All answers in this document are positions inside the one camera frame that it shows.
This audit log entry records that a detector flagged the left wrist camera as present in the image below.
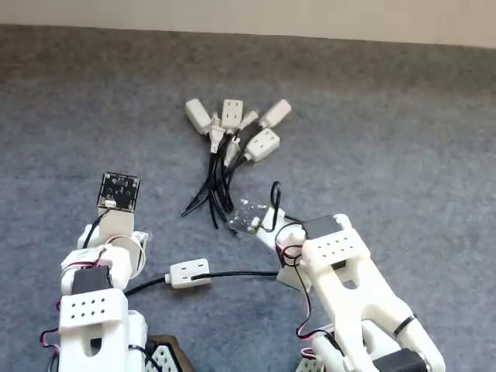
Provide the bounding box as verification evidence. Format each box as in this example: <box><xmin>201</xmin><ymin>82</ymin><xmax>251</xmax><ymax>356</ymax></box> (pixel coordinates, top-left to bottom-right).
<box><xmin>96</xmin><ymin>171</ymin><xmax>142</xmax><ymax>213</ymax></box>

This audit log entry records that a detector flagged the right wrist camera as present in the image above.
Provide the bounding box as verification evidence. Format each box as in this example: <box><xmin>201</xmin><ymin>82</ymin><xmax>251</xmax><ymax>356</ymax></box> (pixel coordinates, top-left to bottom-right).
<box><xmin>226</xmin><ymin>198</ymin><xmax>269</xmax><ymax>238</ymax></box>

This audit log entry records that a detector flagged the white outlet socket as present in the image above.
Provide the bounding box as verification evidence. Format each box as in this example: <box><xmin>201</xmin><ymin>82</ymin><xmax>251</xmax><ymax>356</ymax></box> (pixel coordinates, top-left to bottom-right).
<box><xmin>164</xmin><ymin>258</ymin><xmax>212</xmax><ymax>290</ymax></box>
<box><xmin>258</xmin><ymin>98</ymin><xmax>292</xmax><ymax>129</ymax></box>
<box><xmin>244</xmin><ymin>128</ymin><xmax>281</xmax><ymax>163</ymax></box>
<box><xmin>220</xmin><ymin>98</ymin><xmax>245</xmax><ymax>129</ymax></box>
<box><xmin>184</xmin><ymin>98</ymin><xmax>212</xmax><ymax>135</ymax></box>

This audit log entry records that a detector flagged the white two-prong plug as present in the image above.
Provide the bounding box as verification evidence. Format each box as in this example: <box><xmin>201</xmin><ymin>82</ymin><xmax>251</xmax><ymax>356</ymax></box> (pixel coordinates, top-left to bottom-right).
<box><xmin>208</xmin><ymin>112</ymin><xmax>226</xmax><ymax>155</ymax></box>
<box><xmin>224</xmin><ymin>131</ymin><xmax>242</xmax><ymax>167</ymax></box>

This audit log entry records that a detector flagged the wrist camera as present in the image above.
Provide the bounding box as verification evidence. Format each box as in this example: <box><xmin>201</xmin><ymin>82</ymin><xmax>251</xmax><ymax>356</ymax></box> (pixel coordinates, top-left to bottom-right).
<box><xmin>96</xmin><ymin>171</ymin><xmax>142</xmax><ymax>213</ymax></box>
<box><xmin>226</xmin><ymin>198</ymin><xmax>269</xmax><ymax>238</ymax></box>

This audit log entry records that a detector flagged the short black cable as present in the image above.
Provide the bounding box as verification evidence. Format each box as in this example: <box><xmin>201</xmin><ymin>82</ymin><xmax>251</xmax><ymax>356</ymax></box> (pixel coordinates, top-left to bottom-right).
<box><xmin>219</xmin><ymin>154</ymin><xmax>249</xmax><ymax>213</ymax></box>
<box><xmin>208</xmin><ymin>151</ymin><xmax>220</xmax><ymax>230</ymax></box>
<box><xmin>180</xmin><ymin>138</ymin><xmax>229</xmax><ymax>218</ymax></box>

